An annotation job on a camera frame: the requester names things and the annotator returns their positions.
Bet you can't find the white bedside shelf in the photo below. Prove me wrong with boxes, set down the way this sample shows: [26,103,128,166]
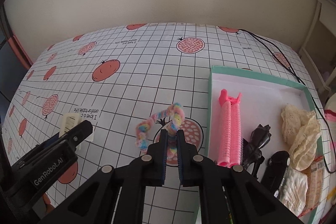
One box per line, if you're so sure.
[299,0,335,95]

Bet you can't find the cream plastic hair claw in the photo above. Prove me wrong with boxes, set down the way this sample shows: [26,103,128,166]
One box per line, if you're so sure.
[59,113,94,149]

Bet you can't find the pastel twisted hair tie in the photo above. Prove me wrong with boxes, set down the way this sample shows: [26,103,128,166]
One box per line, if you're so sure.
[134,102,185,166]

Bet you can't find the orange snack packet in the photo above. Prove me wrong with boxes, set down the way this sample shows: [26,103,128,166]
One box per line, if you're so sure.
[299,156,324,217]

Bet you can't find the black cable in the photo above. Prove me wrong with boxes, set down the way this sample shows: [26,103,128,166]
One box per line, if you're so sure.
[237,28,336,175]

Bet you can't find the bag of cotton swabs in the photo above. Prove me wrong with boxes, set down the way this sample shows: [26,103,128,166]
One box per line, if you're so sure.
[279,167,308,217]

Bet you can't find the teal shallow box tray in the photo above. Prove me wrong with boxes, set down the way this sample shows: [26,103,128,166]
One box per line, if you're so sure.
[205,66,316,160]

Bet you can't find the black action figure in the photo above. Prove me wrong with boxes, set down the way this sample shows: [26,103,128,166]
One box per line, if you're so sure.
[241,124,272,179]

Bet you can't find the cream lace cloth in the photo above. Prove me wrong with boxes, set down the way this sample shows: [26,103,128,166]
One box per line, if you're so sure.
[281,104,321,171]

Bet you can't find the pomegranate print grid bedsheet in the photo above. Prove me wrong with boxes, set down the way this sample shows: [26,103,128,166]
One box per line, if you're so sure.
[1,23,335,223]

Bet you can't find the black toy car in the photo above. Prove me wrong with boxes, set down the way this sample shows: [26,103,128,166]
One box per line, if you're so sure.
[261,151,290,198]

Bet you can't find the pink hair roller clip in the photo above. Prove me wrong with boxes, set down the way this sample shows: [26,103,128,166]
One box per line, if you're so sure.
[217,89,243,168]

